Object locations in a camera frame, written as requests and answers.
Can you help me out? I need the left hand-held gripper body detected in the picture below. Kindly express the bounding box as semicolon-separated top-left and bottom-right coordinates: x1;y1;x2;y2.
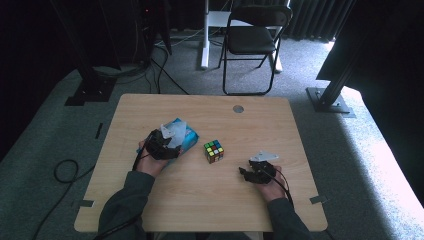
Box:
145;124;177;162

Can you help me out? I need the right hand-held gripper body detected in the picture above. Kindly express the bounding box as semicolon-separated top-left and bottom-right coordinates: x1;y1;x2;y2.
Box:
248;150;280;184

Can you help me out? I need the white wet wipe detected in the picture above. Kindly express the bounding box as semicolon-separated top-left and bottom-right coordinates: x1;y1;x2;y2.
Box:
165;120;188;150

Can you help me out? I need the blue wet wipe pack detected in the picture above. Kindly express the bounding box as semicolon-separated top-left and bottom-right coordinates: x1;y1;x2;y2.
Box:
136;117;200;168

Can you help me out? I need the multicoloured puzzle cube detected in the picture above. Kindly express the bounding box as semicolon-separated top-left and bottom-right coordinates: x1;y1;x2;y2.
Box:
203;139;225;165

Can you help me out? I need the person's left hand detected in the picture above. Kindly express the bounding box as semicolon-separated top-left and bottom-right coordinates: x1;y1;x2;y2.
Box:
136;141;168;178

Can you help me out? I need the person's right hand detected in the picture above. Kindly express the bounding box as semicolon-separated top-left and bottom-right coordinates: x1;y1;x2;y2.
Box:
255;165;290;203

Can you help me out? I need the black metal stand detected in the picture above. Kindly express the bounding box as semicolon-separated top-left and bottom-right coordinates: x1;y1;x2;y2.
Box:
49;0;118;107
305;39;357;119

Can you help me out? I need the dark equipment rack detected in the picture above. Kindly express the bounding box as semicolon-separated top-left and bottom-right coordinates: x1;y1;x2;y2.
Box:
99;0;173;69

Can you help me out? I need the black folding chair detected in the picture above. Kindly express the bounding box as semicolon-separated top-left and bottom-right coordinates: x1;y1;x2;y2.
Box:
218;3;294;97

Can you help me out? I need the dark pleated curtain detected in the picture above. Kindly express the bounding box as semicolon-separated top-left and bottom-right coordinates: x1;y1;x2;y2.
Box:
283;0;355;43

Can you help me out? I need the dark cloth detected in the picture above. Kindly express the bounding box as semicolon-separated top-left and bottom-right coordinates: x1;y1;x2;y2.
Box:
315;0;424;205

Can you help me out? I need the left hand-held gripper cable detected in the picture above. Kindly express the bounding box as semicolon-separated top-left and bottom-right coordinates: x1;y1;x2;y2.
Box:
94;133;152;240

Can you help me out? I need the hand-held gripper cable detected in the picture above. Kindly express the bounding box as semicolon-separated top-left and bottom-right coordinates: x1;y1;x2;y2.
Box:
263;165;295;210
94;133;152;240

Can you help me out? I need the right hand-held gripper cable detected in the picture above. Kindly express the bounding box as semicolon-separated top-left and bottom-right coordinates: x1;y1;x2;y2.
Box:
263;165;295;210

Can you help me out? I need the black looped floor cable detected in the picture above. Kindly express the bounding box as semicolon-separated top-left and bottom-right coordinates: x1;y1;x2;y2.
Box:
31;158;96;240

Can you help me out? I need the white desk frame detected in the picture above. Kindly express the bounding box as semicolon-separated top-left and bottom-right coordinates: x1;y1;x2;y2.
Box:
199;0;284;74

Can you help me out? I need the white floor cable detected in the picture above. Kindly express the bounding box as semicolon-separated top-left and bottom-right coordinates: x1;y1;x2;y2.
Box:
155;28;205;48

